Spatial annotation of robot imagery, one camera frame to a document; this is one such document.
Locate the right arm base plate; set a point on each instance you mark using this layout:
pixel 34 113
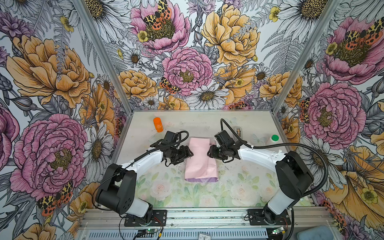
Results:
pixel 262 217

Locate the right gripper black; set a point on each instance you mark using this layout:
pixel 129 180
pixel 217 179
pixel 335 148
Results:
pixel 212 150

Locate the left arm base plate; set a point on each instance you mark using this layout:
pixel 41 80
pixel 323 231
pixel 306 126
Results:
pixel 155 218

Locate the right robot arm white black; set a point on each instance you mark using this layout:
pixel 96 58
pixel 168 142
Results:
pixel 293 175

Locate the white slotted cable duct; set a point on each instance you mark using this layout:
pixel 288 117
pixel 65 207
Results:
pixel 183 234

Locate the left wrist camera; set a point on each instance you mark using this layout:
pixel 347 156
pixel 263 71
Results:
pixel 170 137

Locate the purple wrapping paper sheet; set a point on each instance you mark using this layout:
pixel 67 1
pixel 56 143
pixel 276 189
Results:
pixel 200 168

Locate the aluminium front rail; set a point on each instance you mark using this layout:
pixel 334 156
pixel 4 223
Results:
pixel 207 218

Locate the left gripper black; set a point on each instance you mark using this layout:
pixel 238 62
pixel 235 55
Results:
pixel 185 154

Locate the orange tube bottle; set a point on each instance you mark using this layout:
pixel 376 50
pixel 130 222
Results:
pixel 158 124

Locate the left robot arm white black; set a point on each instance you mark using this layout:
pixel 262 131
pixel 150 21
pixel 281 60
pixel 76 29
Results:
pixel 117 189

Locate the white bottle green cap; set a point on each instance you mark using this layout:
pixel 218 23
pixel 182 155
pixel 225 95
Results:
pixel 274 139

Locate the blue-grey cloth pad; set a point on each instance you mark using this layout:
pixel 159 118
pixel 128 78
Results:
pixel 316 233

